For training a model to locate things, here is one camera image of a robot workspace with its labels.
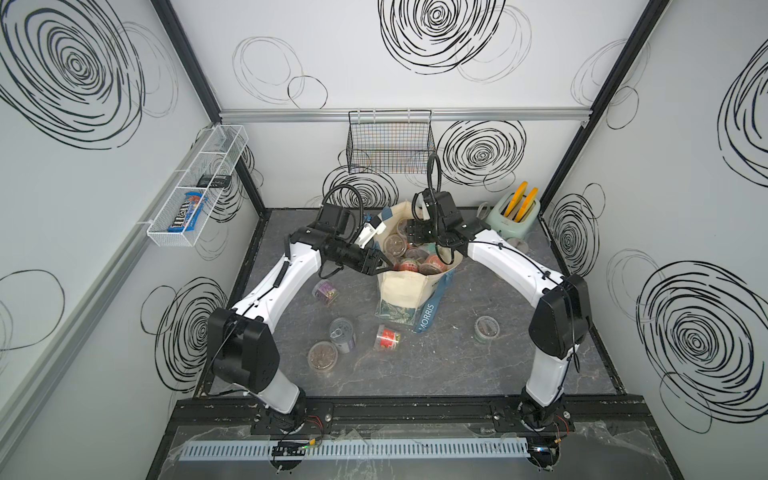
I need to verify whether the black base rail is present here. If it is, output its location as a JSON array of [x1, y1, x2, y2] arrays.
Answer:
[[166, 394, 651, 434]]

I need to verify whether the grey label seed jar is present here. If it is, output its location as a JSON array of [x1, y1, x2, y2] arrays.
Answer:
[[329, 317, 356, 354]]

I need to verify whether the white wire wall shelf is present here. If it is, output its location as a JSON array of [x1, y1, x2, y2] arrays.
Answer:
[[147, 124, 248, 248]]

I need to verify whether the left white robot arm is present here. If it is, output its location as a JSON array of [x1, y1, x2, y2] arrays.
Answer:
[[206, 204, 393, 415]]

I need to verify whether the cream canvas tote bag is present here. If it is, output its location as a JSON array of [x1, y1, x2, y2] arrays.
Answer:
[[374, 202, 463, 333]]

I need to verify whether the yellow toast slice right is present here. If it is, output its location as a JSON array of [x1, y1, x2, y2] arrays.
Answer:
[[514, 188, 538, 223]]

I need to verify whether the red label seed jar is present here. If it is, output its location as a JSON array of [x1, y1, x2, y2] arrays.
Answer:
[[373, 325, 402, 351]]

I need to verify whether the yellow toast slice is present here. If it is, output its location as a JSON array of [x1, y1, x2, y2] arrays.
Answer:
[[514, 188, 538, 223], [503, 181, 528, 218]]

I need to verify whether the clear brown seed jar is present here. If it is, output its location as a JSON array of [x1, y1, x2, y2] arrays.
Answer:
[[307, 341, 339, 372]]

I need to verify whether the black wire wall basket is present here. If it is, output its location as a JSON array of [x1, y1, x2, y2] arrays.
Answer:
[[345, 109, 436, 174]]

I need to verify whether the mint green toaster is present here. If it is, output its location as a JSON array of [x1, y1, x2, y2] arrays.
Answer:
[[484, 193, 542, 240]]

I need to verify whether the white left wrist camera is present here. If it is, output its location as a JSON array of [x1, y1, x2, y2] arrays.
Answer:
[[355, 217, 386, 248]]

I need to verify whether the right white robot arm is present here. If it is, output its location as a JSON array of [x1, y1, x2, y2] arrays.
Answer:
[[406, 188, 592, 431]]

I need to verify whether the yellow toast slice left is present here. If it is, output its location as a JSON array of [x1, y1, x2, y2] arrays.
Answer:
[[503, 181, 528, 218]]

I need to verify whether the black aluminium frame post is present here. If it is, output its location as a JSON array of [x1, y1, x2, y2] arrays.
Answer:
[[150, 0, 269, 218]]

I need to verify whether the white slotted cable duct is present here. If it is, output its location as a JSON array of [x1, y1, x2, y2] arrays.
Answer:
[[178, 438, 530, 461]]

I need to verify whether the black small device on shelf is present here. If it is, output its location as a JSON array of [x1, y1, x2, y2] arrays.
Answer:
[[196, 174, 232, 189]]

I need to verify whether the clear purple seed jar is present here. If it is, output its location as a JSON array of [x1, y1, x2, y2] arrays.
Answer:
[[312, 279, 339, 305]]

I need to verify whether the blue candy bag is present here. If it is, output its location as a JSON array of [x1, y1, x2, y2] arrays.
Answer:
[[167, 191, 204, 233]]

